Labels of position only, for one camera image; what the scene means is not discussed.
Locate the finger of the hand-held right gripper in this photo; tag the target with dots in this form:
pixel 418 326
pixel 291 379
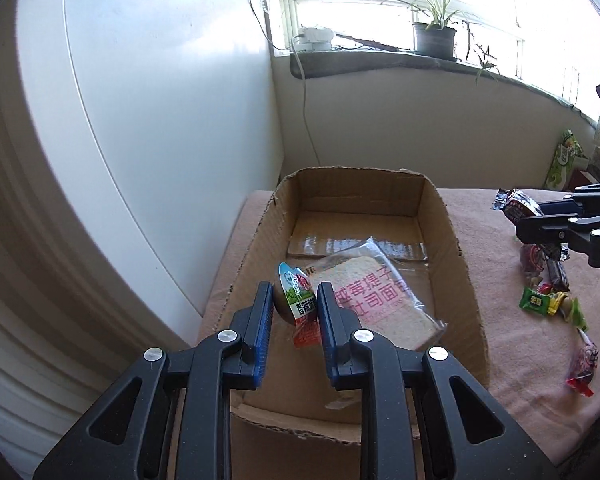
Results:
pixel 545 227
pixel 560 207

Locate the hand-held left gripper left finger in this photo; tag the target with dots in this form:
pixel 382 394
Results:
pixel 265 330

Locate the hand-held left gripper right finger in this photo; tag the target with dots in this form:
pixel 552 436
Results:
pixel 327 330

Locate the dark chocolate bar silver ends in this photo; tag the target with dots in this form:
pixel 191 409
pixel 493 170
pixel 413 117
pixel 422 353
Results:
pixel 517 205

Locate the red dark snack packet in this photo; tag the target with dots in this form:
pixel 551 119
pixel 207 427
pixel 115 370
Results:
pixel 530 260

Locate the dark chocolate bar white letters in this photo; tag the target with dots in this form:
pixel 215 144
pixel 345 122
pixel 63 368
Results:
pixel 557 270

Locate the blue red snack packet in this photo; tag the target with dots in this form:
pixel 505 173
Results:
pixel 295 295

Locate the sliced bread packet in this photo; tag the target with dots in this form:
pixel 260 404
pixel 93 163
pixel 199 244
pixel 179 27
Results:
pixel 380 305

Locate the yellow candy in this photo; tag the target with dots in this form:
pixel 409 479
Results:
pixel 559 302

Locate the cardboard box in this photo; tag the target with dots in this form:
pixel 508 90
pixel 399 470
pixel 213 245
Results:
pixel 445 240

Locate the clear red-ended date packet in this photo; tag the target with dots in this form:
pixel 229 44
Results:
pixel 582 362

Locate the green wrapped candy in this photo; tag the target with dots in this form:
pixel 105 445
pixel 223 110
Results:
pixel 534 302

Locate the green clear candy wrapper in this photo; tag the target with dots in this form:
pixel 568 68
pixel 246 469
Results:
pixel 576 314

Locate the potted spider plant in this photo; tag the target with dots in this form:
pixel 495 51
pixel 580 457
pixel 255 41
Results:
pixel 434 40

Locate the white ribbed radiator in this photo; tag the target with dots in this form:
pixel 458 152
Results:
pixel 30 310

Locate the white cabinet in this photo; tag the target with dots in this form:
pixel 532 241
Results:
pixel 155 110

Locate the dark dry branch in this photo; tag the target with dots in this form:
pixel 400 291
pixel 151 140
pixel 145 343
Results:
pixel 375 42

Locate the white power adapter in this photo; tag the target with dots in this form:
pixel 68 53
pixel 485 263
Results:
pixel 315 37

